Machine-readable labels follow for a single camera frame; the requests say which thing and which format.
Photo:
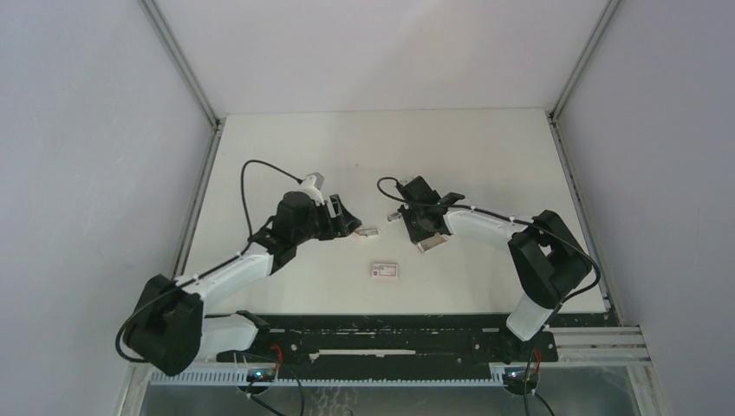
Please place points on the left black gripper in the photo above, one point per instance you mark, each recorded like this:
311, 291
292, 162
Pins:
332, 226

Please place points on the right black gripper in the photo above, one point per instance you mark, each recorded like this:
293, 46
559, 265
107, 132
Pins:
415, 236

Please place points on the pink white stapler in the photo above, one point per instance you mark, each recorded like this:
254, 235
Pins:
367, 232

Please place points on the cardboard staple box tray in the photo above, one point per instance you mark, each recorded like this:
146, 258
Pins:
432, 242

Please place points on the red white staple box sleeve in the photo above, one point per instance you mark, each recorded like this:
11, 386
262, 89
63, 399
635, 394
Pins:
385, 271

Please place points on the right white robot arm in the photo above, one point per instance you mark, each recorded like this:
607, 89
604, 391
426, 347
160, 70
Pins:
549, 262

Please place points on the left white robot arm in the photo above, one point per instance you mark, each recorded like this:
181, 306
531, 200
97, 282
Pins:
169, 327

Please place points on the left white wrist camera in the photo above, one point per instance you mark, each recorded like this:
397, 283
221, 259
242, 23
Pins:
311, 186

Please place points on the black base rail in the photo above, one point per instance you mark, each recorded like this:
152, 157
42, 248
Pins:
419, 347

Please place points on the white slotted cable duct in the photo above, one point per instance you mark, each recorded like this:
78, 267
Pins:
263, 377

